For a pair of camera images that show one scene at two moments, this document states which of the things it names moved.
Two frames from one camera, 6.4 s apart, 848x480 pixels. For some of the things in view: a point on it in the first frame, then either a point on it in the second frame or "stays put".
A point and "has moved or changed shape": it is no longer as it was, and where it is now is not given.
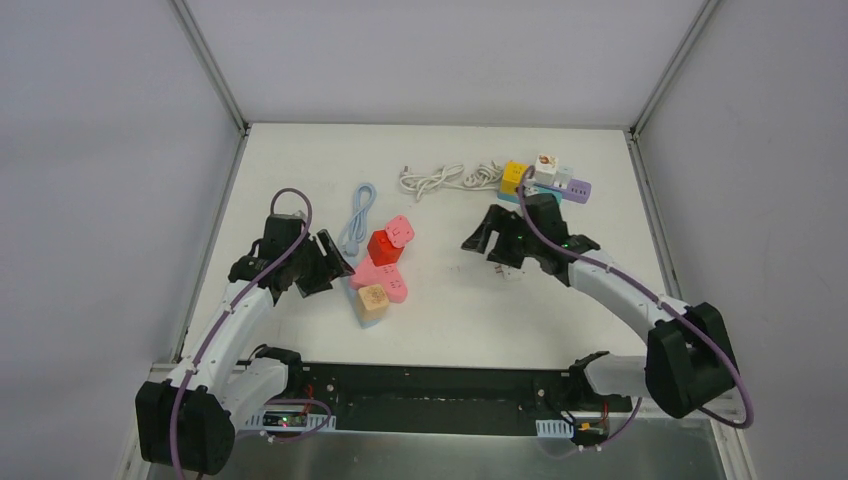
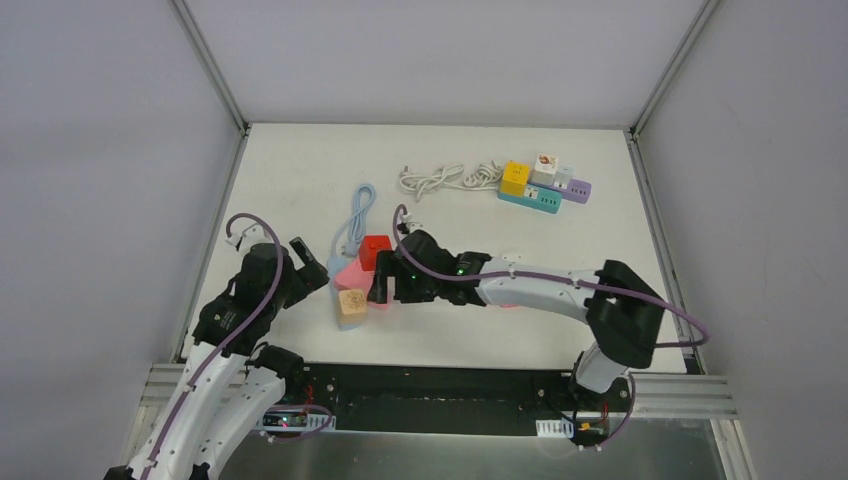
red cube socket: [381, 250] has moved or changed shape
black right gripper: [502, 238] -> [386, 275]
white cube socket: [545, 169] stays put
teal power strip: [514, 198] stays put
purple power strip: [577, 190] stays put
